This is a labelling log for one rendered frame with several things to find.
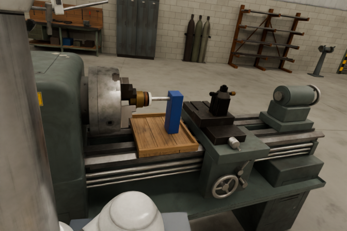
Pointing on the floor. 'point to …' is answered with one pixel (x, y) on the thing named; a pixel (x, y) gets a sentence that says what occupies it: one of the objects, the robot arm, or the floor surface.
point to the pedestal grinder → (321, 60)
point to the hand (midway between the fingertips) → (57, 3)
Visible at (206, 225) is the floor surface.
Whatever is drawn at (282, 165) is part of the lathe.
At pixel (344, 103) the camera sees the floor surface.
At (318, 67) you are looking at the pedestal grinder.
